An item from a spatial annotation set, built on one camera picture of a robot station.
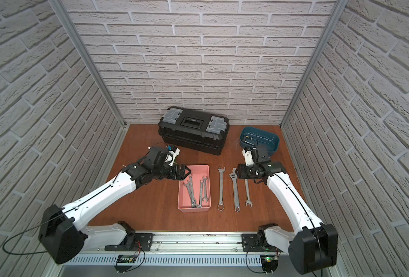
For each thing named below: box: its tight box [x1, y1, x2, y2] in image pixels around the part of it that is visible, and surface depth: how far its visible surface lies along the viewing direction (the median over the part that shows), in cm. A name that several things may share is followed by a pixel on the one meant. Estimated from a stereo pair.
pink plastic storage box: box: [177, 164, 212, 213], surface depth 89 cm
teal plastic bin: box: [239, 126, 281, 155], surface depth 112 cm
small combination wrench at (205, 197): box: [201, 175, 210, 203], surface depth 91 cm
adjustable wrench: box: [228, 167, 241, 213], surface depth 89 cm
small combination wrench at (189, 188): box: [183, 180, 196, 209], surface depth 89 cm
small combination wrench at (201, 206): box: [198, 178, 205, 209], surface depth 89 cm
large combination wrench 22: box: [217, 166, 226, 212], surface depth 91 cm
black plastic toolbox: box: [157, 106, 231, 156], surface depth 99 cm
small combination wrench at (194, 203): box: [188, 173, 199, 209], surface depth 89 cm
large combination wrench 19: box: [244, 178, 254, 208], surface depth 90 cm
